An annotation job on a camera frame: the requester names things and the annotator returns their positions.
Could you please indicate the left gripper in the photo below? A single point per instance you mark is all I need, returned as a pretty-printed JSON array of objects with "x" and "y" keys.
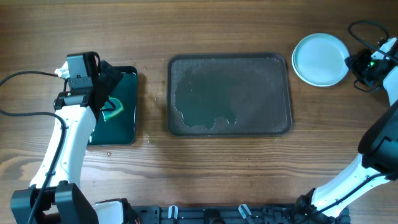
[{"x": 107, "y": 81}]

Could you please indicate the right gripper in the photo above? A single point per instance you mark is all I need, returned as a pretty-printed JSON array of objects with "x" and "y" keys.
[{"x": 356, "y": 63}]

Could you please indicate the green yellow sponge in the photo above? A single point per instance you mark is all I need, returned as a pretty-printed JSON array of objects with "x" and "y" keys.
[{"x": 115, "y": 109}]

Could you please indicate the white plate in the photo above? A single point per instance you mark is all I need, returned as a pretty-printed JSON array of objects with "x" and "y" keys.
[
  {"x": 324, "y": 45},
  {"x": 318, "y": 71}
]

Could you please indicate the white plate top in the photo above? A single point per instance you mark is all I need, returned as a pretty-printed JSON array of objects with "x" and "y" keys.
[{"x": 318, "y": 71}]

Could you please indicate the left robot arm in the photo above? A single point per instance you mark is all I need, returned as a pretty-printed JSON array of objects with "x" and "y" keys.
[{"x": 53, "y": 195}]

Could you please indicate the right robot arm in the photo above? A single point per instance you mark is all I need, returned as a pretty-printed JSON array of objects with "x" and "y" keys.
[{"x": 376, "y": 162}]

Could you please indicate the black serving tray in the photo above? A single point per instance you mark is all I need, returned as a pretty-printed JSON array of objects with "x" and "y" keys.
[{"x": 228, "y": 95}]

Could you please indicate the black water basin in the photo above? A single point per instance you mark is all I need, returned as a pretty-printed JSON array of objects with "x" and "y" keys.
[{"x": 121, "y": 129}]

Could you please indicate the black mounting rail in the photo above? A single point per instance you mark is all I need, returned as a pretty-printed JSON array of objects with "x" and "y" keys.
[{"x": 120, "y": 211}]

